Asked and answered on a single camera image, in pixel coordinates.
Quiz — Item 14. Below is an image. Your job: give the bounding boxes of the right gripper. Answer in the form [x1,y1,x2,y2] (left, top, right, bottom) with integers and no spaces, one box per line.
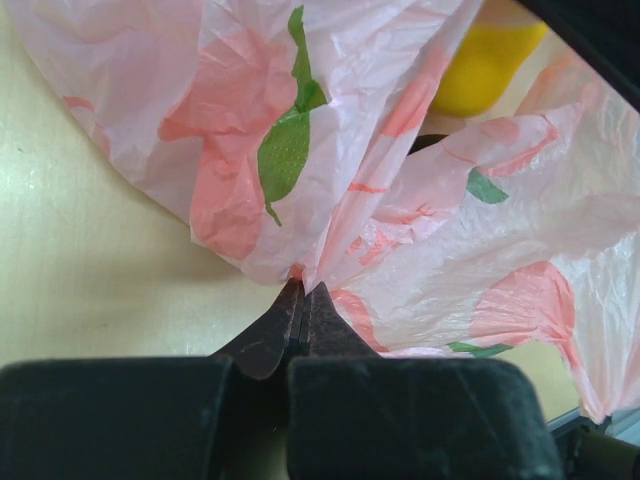
[518,0,640,109]

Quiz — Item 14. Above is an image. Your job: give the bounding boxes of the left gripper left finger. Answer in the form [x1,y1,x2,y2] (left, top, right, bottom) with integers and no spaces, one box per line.
[1,281,304,479]

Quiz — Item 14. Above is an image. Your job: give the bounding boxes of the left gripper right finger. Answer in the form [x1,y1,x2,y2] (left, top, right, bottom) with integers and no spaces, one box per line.
[287,286,562,479]

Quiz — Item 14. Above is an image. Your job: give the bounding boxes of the pink plastic bag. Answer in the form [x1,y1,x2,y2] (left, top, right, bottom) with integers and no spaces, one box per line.
[6,1,639,421]

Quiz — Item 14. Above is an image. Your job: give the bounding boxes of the yellow fruit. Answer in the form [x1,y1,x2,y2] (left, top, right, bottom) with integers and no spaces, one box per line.
[430,22,548,118]

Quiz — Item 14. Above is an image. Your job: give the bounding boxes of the aluminium mounting rail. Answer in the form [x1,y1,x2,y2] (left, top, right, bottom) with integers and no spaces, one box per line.
[547,408,639,480]

